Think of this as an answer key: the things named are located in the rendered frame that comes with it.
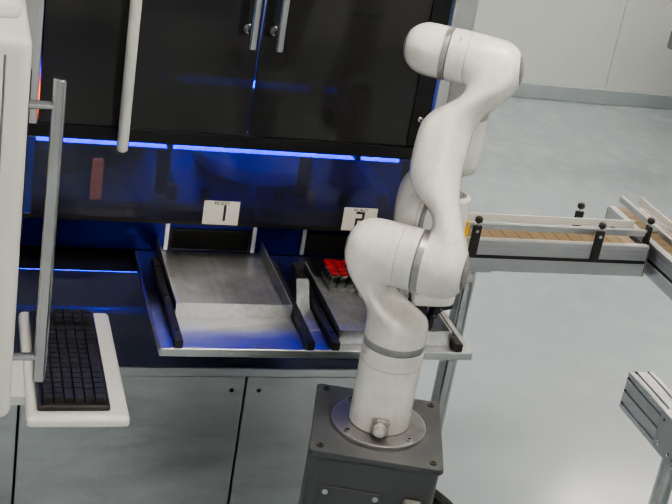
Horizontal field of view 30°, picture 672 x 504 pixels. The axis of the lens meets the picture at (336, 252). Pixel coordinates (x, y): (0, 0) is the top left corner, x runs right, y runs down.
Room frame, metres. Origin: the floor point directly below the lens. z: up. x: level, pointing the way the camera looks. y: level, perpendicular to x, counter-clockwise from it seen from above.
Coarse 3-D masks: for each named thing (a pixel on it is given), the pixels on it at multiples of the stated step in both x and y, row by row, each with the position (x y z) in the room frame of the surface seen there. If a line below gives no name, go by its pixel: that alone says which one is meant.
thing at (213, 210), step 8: (208, 200) 2.69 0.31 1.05; (208, 208) 2.70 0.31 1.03; (216, 208) 2.70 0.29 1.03; (232, 208) 2.71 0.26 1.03; (208, 216) 2.70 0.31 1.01; (216, 216) 2.70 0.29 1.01; (232, 216) 2.71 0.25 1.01; (216, 224) 2.70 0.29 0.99; (224, 224) 2.71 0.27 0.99; (232, 224) 2.71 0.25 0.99
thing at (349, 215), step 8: (344, 208) 2.80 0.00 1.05; (352, 208) 2.81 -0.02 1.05; (360, 208) 2.81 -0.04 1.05; (368, 208) 2.82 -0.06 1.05; (344, 216) 2.80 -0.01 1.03; (352, 216) 2.81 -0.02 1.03; (360, 216) 2.81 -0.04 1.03; (368, 216) 2.82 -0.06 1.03; (376, 216) 2.83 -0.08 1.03; (344, 224) 2.80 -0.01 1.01; (352, 224) 2.81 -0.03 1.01
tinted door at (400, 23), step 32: (320, 0) 2.77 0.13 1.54; (352, 0) 2.79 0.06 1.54; (384, 0) 2.81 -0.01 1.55; (416, 0) 2.84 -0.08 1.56; (288, 32) 2.75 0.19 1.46; (320, 32) 2.77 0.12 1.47; (352, 32) 2.79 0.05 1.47; (384, 32) 2.82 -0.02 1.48; (288, 64) 2.75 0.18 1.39; (320, 64) 2.77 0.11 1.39; (352, 64) 2.80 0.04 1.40; (384, 64) 2.82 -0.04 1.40; (256, 96) 2.73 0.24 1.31; (288, 96) 2.75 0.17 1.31; (320, 96) 2.78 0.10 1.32; (352, 96) 2.80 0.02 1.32; (384, 96) 2.83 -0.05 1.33; (256, 128) 2.73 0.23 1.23; (288, 128) 2.76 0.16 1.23; (320, 128) 2.78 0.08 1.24; (352, 128) 2.81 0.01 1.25; (384, 128) 2.83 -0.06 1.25
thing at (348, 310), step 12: (312, 276) 2.67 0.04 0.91; (312, 288) 2.66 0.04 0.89; (324, 288) 2.69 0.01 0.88; (324, 300) 2.56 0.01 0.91; (336, 300) 2.63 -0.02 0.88; (348, 300) 2.64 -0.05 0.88; (360, 300) 2.66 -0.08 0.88; (336, 312) 2.57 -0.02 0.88; (348, 312) 2.58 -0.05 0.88; (360, 312) 2.59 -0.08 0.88; (336, 324) 2.45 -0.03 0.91; (348, 324) 2.52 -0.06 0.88; (360, 324) 2.53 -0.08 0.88; (444, 324) 2.54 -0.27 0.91; (348, 336) 2.43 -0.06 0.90; (360, 336) 2.44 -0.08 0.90; (432, 336) 2.49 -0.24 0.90; (444, 336) 2.50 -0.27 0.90
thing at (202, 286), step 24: (168, 264) 2.67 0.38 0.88; (192, 264) 2.69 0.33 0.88; (216, 264) 2.72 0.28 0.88; (240, 264) 2.74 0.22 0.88; (264, 264) 2.76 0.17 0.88; (168, 288) 2.52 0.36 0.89; (192, 288) 2.57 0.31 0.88; (216, 288) 2.59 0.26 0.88; (240, 288) 2.61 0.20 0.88; (264, 288) 2.63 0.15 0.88; (192, 312) 2.43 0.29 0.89; (216, 312) 2.45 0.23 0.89; (240, 312) 2.46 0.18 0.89; (264, 312) 2.48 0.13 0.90; (288, 312) 2.50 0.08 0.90
